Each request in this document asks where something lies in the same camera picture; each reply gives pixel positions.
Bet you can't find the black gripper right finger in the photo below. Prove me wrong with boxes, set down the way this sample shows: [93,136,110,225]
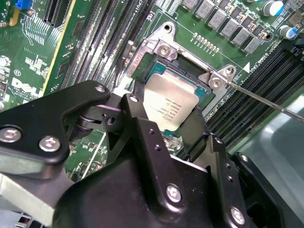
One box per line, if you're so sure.
[185,110,304,228]

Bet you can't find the metal locking lever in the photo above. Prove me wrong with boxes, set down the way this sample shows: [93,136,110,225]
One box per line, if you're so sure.
[224,80,304,123]

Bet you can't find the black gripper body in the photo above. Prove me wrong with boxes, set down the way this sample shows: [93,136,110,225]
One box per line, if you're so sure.
[53,147,247,228]

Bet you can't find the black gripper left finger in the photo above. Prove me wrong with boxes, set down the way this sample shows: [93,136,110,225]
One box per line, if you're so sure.
[0,79,189,205]

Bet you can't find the silver CPU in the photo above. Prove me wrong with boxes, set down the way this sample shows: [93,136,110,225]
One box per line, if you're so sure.
[142,60,211,138]

